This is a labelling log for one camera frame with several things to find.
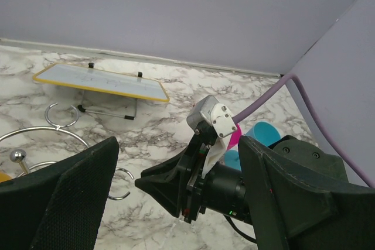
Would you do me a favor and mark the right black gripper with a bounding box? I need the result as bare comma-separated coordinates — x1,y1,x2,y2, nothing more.
135,135,210,223

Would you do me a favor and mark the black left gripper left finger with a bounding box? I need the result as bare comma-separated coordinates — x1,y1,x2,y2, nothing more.
1,137,119,249

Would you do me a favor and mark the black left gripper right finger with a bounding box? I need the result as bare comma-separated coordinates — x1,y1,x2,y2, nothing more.
238,136,374,249

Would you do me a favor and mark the blue plastic wine glass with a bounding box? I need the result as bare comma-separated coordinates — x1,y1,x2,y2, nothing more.
223,121,281,170

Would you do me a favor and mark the pink plastic wine glass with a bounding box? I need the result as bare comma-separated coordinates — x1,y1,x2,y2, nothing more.
227,124,242,150

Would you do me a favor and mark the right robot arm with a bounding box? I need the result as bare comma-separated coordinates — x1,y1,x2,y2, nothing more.
135,135,374,249

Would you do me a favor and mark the yellow wine glass rear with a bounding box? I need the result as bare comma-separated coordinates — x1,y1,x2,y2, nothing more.
0,172,12,183

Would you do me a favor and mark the chrome wine glass rack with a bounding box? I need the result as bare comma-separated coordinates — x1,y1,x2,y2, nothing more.
0,102,135,201

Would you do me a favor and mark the yellow framed whiteboard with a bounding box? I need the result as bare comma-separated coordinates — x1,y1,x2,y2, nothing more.
32,63,170,112

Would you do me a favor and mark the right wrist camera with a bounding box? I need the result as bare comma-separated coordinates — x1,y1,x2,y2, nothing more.
186,95,238,179

